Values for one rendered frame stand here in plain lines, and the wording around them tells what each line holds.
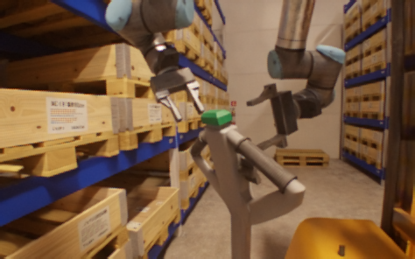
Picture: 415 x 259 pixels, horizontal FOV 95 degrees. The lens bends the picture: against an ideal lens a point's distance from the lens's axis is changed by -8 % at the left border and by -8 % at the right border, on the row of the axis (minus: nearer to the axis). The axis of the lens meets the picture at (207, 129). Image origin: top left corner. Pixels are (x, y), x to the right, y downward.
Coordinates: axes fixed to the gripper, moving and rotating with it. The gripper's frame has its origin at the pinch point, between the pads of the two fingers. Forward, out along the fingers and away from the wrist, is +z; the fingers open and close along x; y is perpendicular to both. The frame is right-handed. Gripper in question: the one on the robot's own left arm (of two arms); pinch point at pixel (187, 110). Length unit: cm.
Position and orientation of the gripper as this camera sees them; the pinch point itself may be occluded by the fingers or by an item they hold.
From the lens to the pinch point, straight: 62.4
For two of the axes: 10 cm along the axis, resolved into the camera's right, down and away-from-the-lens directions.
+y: -2.9, 4.0, 8.7
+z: 4.7, 8.5, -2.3
